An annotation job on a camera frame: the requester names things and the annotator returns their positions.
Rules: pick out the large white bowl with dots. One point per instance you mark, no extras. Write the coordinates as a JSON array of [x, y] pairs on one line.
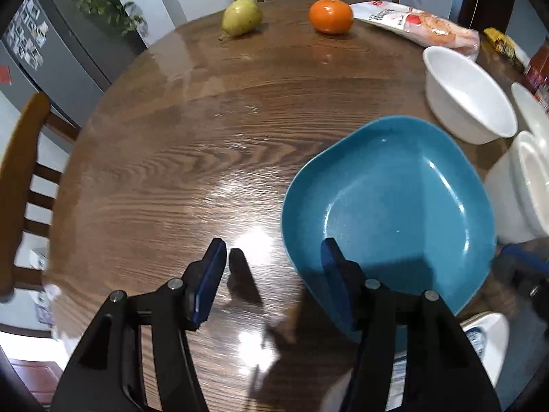
[[534, 111]]

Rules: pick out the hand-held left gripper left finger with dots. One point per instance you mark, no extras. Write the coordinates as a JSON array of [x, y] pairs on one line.
[[210, 283]]

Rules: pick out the grey refrigerator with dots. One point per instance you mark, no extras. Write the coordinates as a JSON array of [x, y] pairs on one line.
[[73, 51]]

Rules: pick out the white shallow bowl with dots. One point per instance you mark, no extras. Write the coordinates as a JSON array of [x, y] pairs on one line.
[[467, 94]]

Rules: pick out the orange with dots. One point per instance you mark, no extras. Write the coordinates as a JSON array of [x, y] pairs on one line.
[[331, 16]]

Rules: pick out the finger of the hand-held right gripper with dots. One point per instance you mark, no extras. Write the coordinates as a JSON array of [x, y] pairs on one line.
[[525, 259], [534, 292]]

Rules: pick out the red paper decal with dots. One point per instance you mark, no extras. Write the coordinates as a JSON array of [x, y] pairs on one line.
[[4, 75]]

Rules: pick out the white snack bag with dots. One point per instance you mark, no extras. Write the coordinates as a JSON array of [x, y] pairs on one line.
[[429, 28]]

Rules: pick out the blue patterned square plate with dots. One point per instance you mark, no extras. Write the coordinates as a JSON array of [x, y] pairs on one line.
[[489, 343]]

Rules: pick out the white deep bowl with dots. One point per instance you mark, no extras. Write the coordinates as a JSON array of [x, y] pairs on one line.
[[519, 193]]

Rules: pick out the group of fridge magnet photos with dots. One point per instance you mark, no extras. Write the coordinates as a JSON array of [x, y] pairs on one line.
[[28, 34]]

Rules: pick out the red sauce bottle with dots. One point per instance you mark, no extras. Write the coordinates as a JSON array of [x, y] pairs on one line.
[[540, 73]]

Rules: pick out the yellow snack packet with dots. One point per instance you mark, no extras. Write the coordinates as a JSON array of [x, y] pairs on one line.
[[508, 47]]

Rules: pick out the trailing green plant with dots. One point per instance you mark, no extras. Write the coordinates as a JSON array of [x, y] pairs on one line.
[[107, 0]]

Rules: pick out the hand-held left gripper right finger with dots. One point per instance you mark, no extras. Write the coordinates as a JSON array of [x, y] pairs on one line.
[[339, 283]]

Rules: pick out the green pear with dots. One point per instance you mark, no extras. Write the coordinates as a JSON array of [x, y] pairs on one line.
[[242, 17]]

